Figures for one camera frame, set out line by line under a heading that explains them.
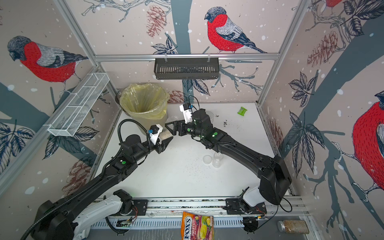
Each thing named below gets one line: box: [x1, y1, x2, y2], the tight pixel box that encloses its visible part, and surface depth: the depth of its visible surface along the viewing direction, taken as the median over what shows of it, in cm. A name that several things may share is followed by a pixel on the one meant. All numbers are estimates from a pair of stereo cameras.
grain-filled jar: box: [277, 220, 310, 234], surface depth 66 cm
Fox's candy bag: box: [181, 211, 214, 240], surface depth 67 cm
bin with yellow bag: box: [115, 83, 170, 135], surface depth 94 cm
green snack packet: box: [237, 106, 248, 117], surface depth 117 cm
